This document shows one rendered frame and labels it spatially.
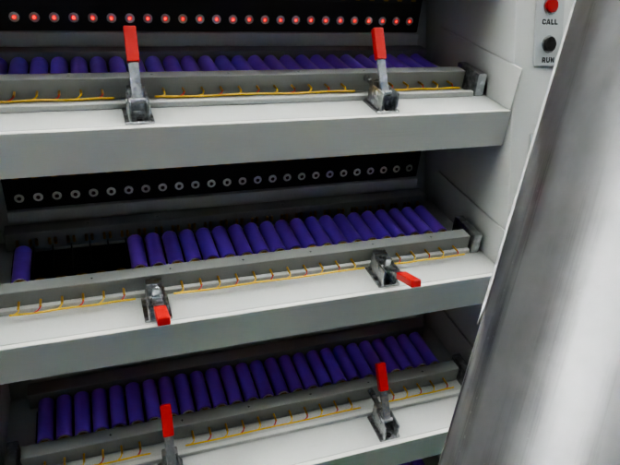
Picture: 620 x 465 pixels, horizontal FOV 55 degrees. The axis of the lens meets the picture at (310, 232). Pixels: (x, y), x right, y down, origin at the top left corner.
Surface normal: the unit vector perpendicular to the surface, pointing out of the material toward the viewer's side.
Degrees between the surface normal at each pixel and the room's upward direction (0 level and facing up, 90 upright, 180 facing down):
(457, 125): 110
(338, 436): 21
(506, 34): 90
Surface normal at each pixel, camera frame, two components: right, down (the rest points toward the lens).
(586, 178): -0.81, -0.30
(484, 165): -0.94, 0.11
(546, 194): -0.91, -0.32
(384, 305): 0.33, 0.52
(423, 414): 0.09, -0.84
